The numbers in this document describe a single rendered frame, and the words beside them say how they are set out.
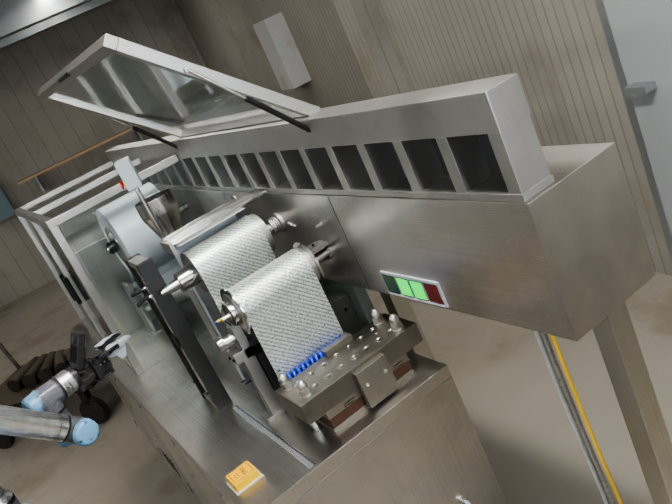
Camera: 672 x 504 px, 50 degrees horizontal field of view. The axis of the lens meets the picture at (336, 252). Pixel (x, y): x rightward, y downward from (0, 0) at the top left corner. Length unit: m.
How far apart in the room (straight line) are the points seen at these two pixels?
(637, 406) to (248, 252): 1.16
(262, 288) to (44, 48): 8.84
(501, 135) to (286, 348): 0.99
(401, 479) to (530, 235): 0.90
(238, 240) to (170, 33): 8.68
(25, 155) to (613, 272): 9.59
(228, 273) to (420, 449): 0.76
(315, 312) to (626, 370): 0.85
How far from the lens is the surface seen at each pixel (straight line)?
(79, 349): 2.31
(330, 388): 1.89
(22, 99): 10.58
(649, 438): 1.82
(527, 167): 1.34
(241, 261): 2.19
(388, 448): 1.97
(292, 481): 1.87
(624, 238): 1.52
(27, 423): 2.12
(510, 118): 1.31
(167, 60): 1.74
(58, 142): 10.58
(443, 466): 2.10
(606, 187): 1.47
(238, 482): 1.94
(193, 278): 2.20
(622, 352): 1.68
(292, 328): 2.03
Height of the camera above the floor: 1.90
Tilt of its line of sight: 18 degrees down
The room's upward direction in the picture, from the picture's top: 25 degrees counter-clockwise
